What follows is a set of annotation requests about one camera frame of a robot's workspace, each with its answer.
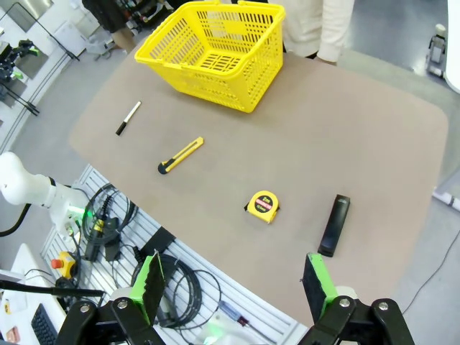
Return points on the yellow tape measure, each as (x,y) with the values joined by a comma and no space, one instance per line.
(264,206)

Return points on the black power adapter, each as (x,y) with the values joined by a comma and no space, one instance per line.
(94,244)

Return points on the yellow plastic shopping basket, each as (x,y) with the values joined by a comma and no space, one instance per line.
(251,72)

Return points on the person's left forearm white sleeve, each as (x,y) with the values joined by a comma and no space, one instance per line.
(336,32)

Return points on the small white background robot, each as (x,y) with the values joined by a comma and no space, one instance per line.
(436,50)

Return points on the white table with black legs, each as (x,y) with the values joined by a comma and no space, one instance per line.
(25,18)

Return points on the grey slotted mounting plate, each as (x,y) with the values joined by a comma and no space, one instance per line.
(201,264)

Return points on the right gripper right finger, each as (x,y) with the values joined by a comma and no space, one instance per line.
(323,287)

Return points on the green black spare gripper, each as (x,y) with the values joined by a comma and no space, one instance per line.
(19,52)

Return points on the yellow emergency stop button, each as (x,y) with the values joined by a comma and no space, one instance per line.
(64,265)

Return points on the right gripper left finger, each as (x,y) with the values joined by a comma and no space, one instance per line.
(143,287)

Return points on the person in white cardigan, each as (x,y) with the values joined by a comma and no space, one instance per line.
(305,25)

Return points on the black and white marker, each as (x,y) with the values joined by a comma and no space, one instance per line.
(129,116)

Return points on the black stapler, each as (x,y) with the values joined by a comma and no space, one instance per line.
(335,224)

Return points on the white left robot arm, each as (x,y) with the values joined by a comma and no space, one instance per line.
(28,187)

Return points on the yellow utility knife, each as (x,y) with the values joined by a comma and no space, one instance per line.
(181,154)

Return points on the black rod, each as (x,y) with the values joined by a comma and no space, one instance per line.
(54,289)

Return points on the black table bracket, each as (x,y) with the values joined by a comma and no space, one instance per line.
(161,240)

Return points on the black keyboard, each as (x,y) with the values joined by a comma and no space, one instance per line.
(43,323)

